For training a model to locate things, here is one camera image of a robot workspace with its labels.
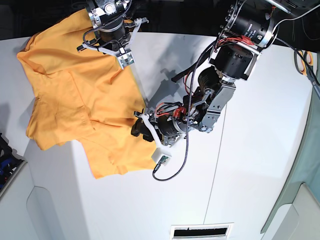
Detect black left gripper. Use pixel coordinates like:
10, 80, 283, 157
131, 115, 187, 147

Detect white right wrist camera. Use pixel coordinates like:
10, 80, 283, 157
76, 17, 149, 70

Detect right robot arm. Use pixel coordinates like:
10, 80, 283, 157
82, 0, 133, 52

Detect orange yellow t-shirt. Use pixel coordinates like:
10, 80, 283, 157
17, 9, 156, 179

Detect black cable on right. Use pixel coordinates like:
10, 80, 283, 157
274, 4, 320, 53

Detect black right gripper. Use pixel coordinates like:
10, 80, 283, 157
95, 22, 132, 51

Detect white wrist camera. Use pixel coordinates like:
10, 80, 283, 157
133, 111, 172, 167
76, 17, 149, 70

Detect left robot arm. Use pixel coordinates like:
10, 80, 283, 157
131, 0, 278, 146

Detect orange handled scissors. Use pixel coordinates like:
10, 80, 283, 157
293, 49, 320, 98

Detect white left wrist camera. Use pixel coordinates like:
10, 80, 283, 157
133, 111, 172, 167

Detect white slotted vent plate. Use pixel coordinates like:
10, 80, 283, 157
170, 223, 234, 240

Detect blue black clutter bin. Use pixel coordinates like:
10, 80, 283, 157
0, 132, 26, 192

